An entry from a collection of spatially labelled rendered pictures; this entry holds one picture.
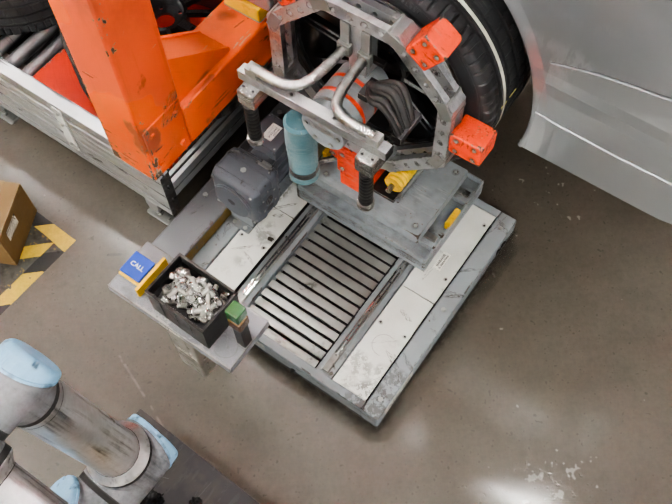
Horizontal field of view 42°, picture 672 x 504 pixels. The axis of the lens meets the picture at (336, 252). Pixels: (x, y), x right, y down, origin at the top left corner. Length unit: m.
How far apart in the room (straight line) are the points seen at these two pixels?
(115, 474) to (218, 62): 1.16
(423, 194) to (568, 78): 0.90
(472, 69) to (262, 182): 0.83
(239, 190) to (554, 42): 1.08
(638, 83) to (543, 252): 1.17
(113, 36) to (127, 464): 0.95
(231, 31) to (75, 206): 0.94
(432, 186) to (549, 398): 0.75
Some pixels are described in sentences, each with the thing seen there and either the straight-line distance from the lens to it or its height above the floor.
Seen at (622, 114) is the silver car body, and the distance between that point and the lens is 2.02.
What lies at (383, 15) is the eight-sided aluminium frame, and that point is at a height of 1.11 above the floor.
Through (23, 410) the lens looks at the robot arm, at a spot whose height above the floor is 1.17.
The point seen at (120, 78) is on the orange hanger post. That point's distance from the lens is 2.16.
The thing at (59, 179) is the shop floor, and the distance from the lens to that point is 3.24.
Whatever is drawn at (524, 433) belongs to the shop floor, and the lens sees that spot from 2.74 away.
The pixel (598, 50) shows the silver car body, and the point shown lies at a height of 1.18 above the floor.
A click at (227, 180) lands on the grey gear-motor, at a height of 0.40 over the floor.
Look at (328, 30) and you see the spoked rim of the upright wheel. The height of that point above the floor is 0.88.
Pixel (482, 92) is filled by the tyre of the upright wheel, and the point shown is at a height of 0.97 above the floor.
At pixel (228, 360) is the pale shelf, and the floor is 0.45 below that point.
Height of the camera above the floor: 2.59
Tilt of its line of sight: 62 degrees down
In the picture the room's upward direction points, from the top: 2 degrees counter-clockwise
